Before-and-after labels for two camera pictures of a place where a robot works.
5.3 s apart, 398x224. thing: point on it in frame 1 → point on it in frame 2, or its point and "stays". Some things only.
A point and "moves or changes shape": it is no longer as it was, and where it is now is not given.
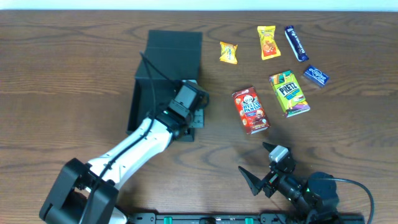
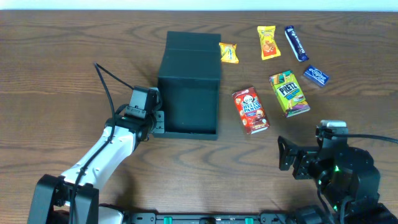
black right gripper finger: x=254 y=183 → x=286 y=152
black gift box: x=168 y=58 moves or changes shape
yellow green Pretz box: x=288 y=93 stays
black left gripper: x=198 y=117 → x=158 y=122
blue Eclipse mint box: x=316 y=75 stays
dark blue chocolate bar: x=295 y=43 stays
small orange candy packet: x=228 y=53 stays
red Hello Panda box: x=251 y=111 stays
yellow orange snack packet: x=268 y=45 stays
